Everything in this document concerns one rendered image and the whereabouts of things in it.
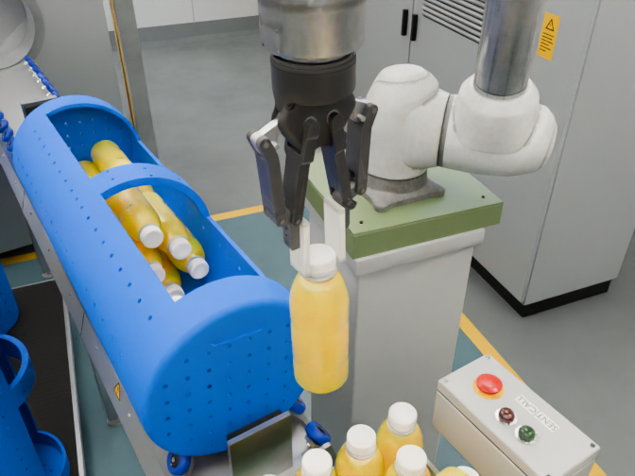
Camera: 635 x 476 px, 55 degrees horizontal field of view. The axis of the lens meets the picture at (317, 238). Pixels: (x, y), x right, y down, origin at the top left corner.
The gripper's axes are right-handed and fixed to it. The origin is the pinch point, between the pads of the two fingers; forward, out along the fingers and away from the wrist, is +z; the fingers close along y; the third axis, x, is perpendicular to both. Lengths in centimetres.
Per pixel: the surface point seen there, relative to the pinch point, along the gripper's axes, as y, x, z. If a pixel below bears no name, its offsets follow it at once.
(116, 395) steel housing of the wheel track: 19, -41, 53
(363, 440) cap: -2.8, 5.5, 30.9
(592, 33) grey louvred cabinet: -148, -69, 25
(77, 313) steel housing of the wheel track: 19, -68, 53
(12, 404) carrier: 38, -80, 82
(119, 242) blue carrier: 12.3, -38.1, 18.4
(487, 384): -21.9, 8.9, 29.4
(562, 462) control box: -21.3, 22.5, 30.5
